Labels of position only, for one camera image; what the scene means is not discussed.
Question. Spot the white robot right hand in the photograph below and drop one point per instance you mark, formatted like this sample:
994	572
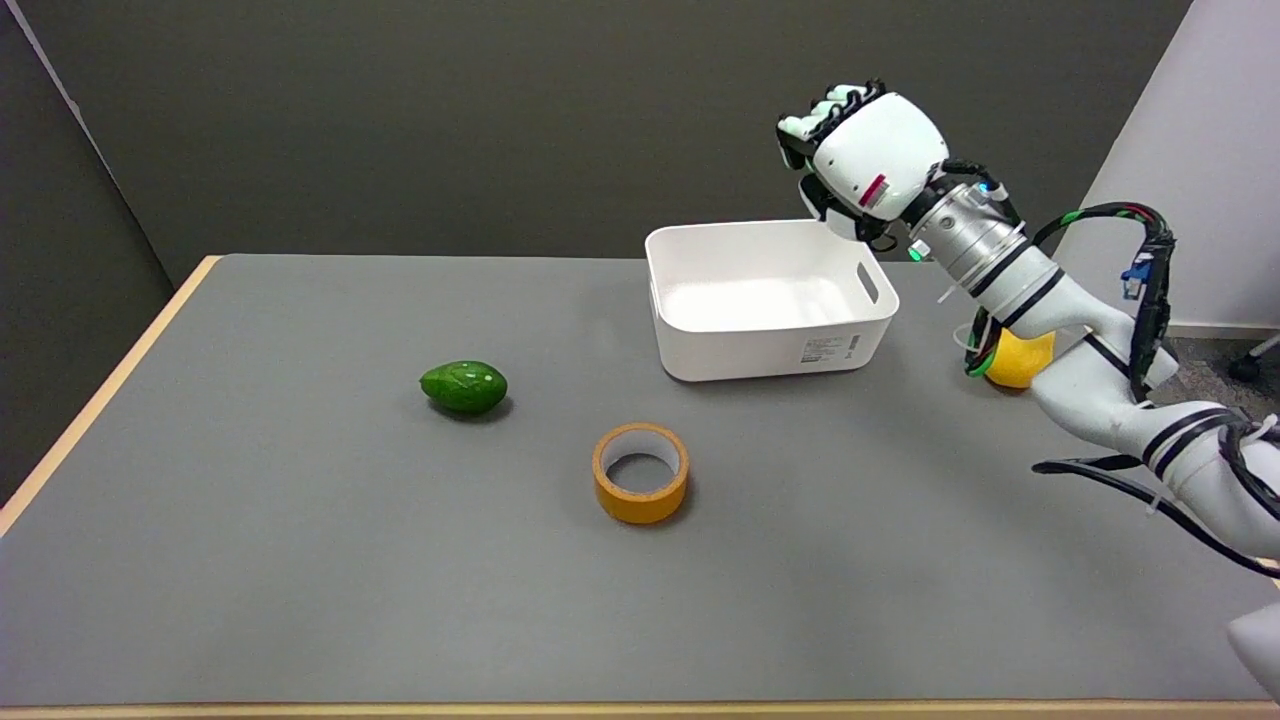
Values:
880	150

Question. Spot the yellow tape roll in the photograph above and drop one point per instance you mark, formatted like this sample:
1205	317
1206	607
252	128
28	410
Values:
625	500

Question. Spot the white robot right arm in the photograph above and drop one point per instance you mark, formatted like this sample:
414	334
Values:
1100	390

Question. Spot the white plastic bin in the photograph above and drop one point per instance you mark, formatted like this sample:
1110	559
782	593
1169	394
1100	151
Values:
770	330

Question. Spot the yellow pear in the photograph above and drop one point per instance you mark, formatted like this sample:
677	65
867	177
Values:
1020	365

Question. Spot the black chair caster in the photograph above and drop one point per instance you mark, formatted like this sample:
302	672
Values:
1245	366

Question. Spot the green avocado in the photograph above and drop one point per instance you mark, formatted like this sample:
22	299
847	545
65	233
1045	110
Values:
464	387

